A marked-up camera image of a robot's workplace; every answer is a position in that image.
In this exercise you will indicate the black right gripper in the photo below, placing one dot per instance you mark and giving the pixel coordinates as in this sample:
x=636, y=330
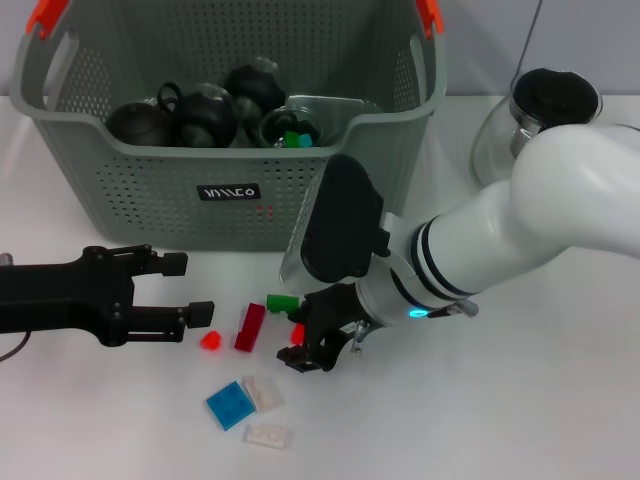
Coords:
x=332, y=315

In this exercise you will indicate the green sloped toy brick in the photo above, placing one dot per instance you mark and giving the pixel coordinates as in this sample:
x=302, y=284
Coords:
x=291, y=139

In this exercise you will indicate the white flat toy plate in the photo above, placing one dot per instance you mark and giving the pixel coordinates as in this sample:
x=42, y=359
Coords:
x=267, y=435

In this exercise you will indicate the blue flat toy plate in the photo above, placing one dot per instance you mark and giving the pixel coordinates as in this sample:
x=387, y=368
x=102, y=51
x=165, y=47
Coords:
x=230, y=406

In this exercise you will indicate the white toy brick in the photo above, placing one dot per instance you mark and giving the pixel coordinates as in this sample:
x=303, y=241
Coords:
x=262, y=392

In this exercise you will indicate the long dark red toy brick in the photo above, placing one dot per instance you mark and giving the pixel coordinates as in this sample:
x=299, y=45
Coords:
x=250, y=327

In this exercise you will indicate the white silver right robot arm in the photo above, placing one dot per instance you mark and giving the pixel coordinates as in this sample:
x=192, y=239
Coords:
x=500, y=235

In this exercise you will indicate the small red toy brick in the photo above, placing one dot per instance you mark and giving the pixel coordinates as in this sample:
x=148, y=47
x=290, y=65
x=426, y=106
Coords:
x=211, y=341
x=299, y=334

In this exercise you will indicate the dark clay teapot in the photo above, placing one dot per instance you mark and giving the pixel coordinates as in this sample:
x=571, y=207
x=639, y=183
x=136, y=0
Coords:
x=135, y=127

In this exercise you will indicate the grey perforated storage basket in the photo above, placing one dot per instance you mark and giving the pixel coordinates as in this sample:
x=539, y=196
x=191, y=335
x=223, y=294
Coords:
x=200, y=220

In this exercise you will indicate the teal toy plate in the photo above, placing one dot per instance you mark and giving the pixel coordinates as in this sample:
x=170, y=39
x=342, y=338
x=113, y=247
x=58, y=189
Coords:
x=306, y=141

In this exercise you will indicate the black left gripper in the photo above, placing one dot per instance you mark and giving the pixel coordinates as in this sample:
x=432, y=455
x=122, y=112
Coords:
x=60, y=295

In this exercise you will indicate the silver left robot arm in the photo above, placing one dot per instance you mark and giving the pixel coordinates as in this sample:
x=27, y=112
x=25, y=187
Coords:
x=5, y=259

